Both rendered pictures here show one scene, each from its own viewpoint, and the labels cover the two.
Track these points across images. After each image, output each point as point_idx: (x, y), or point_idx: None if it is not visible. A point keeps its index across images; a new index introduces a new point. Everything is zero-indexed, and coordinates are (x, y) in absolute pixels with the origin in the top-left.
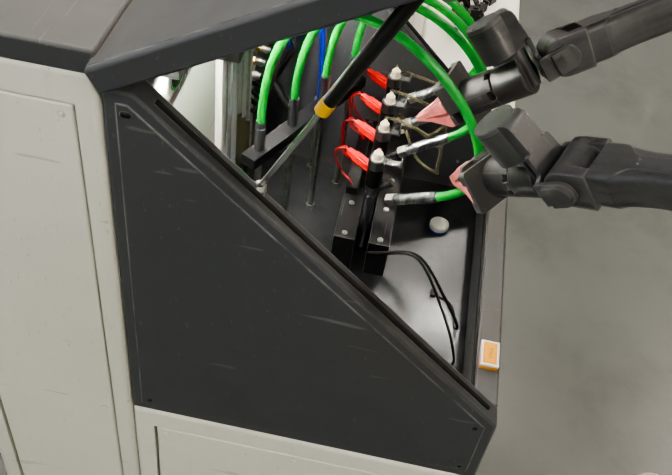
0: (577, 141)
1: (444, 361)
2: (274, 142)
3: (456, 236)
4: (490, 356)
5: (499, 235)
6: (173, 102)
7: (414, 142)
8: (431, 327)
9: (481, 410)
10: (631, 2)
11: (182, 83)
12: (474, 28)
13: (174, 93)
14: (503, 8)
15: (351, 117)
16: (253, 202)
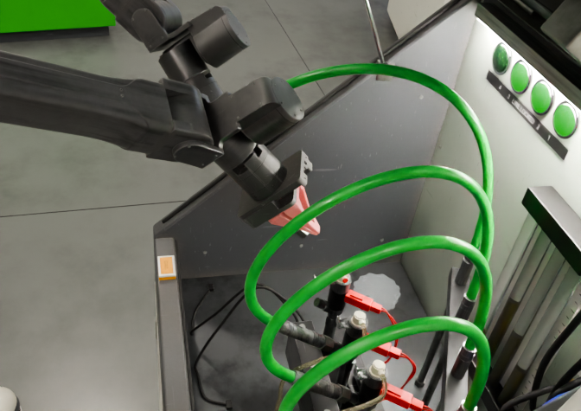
0: (162, 7)
1: (207, 193)
2: (454, 293)
3: None
4: (166, 262)
5: (173, 409)
6: (491, 83)
7: (316, 337)
8: (220, 367)
9: (169, 214)
10: (98, 94)
11: (503, 94)
12: (294, 96)
13: (494, 78)
14: (271, 94)
15: (408, 356)
16: (378, 55)
